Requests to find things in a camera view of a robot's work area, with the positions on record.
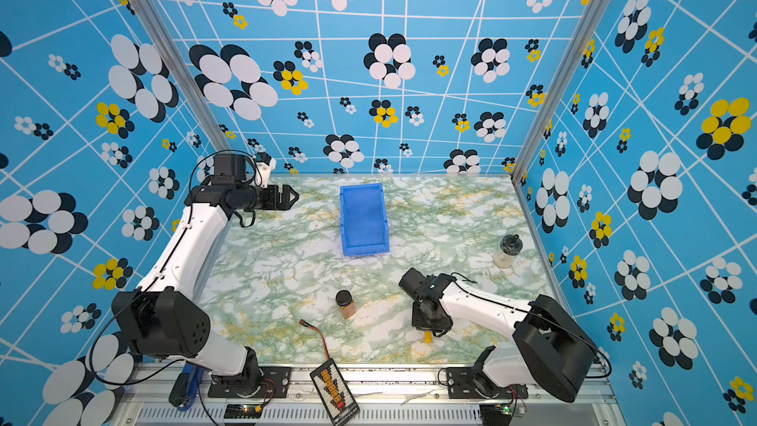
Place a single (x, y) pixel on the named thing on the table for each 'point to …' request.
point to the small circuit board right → (494, 414)
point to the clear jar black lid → (510, 247)
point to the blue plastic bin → (364, 215)
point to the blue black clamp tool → (184, 389)
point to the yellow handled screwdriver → (428, 337)
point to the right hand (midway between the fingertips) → (426, 325)
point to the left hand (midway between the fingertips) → (286, 191)
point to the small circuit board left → (242, 411)
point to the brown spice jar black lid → (348, 307)
